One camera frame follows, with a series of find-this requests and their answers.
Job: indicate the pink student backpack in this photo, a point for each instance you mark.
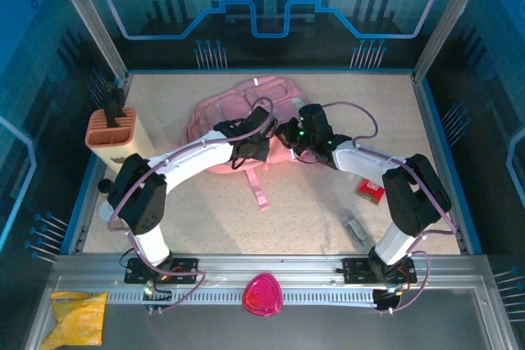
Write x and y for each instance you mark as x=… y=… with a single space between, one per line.
x=229 y=100

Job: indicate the small red booklet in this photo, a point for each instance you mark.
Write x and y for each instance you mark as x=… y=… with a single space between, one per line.
x=369 y=191

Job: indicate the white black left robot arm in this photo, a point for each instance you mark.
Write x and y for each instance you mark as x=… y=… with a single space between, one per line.
x=193 y=161

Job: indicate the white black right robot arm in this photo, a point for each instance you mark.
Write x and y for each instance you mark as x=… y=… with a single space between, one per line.
x=361 y=157

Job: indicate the yellow plastic bag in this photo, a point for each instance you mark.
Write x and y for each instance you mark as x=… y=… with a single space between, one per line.
x=76 y=319

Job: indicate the cream knife block orange top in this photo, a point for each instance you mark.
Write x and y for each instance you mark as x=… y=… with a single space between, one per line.
x=131 y=141

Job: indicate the aluminium front beam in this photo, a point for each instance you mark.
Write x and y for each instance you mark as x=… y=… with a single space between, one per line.
x=270 y=264

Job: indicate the pink triangular container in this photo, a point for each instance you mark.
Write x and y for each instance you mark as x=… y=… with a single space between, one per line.
x=262 y=294

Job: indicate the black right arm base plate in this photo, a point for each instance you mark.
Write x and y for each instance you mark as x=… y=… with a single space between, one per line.
x=352 y=270

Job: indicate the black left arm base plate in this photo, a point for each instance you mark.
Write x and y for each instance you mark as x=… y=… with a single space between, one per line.
x=184 y=268

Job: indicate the aluminium frame post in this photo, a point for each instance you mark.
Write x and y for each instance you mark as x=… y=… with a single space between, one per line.
x=448 y=18
x=92 y=22

